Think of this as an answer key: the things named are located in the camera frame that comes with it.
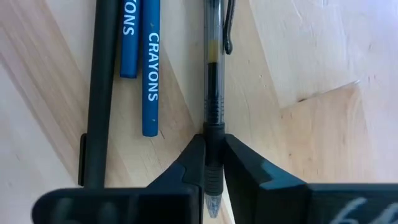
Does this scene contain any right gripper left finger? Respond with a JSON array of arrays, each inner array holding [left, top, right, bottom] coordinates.
[[30, 134, 206, 224]]

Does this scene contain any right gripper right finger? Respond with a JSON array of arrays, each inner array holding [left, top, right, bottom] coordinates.
[[223, 133, 398, 224]]

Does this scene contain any black pen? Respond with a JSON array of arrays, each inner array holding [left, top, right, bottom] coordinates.
[[77, 0, 121, 189]]

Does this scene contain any clear barrel gel pen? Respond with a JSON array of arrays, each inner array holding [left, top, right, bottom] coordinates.
[[203, 0, 235, 219]]

